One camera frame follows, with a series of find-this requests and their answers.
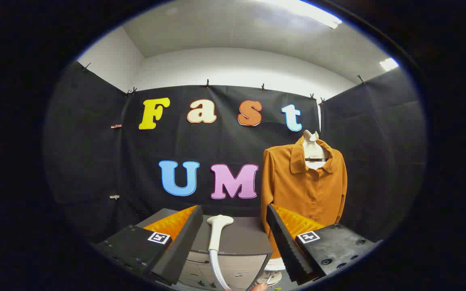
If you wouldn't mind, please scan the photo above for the orange button shirt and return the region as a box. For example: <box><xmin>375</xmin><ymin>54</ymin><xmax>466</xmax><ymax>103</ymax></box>
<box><xmin>261</xmin><ymin>137</ymin><xmax>348</xmax><ymax>259</ymax></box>

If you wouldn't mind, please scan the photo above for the white ironing board panel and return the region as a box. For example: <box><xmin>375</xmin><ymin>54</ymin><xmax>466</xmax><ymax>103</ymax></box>
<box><xmin>265</xmin><ymin>258</ymin><xmax>286</xmax><ymax>271</ymax></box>

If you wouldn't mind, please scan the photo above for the grey drawer cabinet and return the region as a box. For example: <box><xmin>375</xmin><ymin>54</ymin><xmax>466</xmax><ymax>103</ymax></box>
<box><xmin>136</xmin><ymin>208</ymin><xmax>273</xmax><ymax>291</ymax></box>

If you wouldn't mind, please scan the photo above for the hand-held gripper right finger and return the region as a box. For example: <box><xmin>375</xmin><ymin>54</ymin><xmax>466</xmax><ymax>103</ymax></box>
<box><xmin>266</xmin><ymin>204</ymin><xmax>381</xmax><ymax>284</ymax></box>

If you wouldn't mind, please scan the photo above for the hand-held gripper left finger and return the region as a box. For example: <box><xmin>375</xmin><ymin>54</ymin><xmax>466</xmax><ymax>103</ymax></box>
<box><xmin>95</xmin><ymin>205</ymin><xmax>204</xmax><ymax>286</ymax></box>

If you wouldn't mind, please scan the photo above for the small ceiling light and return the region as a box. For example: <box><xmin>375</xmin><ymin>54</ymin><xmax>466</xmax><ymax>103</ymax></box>
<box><xmin>379</xmin><ymin>58</ymin><xmax>399</xmax><ymax>72</ymax></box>

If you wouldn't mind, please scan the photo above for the white garment steamer head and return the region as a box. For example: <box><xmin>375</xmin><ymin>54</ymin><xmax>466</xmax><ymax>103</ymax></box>
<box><xmin>207</xmin><ymin>215</ymin><xmax>234</xmax><ymax>291</ymax></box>

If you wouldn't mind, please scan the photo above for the white clothes hanger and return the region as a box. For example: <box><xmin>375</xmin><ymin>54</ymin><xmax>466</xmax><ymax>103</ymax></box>
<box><xmin>303</xmin><ymin>130</ymin><xmax>331</xmax><ymax>170</ymax></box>

